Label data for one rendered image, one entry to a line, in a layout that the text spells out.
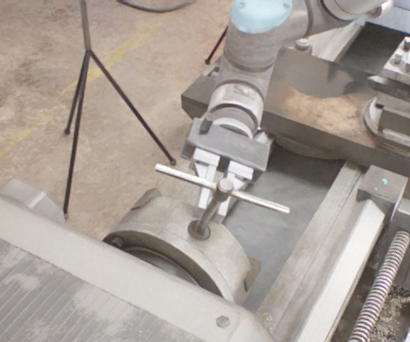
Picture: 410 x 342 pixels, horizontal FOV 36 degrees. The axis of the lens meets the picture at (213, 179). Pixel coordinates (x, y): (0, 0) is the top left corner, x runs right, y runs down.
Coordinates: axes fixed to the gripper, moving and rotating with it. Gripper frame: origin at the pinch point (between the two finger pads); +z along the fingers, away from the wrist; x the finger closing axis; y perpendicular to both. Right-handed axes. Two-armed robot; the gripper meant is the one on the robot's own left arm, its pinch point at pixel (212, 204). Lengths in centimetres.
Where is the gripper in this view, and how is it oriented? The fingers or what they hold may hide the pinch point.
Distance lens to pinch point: 93.8
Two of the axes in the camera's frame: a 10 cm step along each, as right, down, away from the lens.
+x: 9.3, 3.4, 1.3
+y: 3.1, -5.4, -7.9
